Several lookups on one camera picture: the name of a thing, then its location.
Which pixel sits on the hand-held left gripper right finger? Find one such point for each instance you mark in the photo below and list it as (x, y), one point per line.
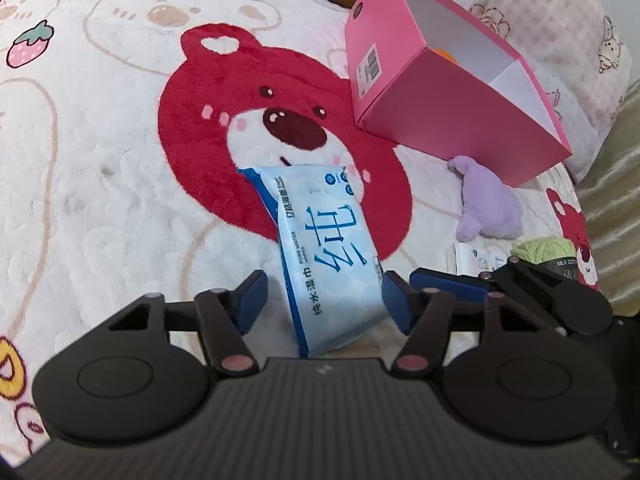
(397, 305)

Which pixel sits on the bear printed blanket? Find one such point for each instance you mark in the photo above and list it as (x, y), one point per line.
(100, 160)

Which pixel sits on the gold satin fabric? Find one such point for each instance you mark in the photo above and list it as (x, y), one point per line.
(612, 200)

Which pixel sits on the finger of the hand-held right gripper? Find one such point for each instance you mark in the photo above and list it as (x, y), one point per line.
(445, 282)

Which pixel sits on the green yarn ball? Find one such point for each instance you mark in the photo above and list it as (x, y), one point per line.
(547, 249)

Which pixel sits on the purple plush toy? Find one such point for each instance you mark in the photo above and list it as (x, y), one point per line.
(487, 202)

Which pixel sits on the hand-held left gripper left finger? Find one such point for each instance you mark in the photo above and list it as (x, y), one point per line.
(252, 297)

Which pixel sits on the pink floral pillow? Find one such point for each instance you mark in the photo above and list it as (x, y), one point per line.
(560, 15)

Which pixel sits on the white pocket tissue pack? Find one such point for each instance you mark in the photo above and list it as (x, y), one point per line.
(477, 259)

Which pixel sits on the pink cardboard box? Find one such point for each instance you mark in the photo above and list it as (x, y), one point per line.
(450, 100)

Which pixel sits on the blue wet wipes pack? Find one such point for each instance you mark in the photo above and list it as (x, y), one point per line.
(330, 255)

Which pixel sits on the orange makeup sponge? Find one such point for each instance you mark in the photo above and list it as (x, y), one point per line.
(446, 55)

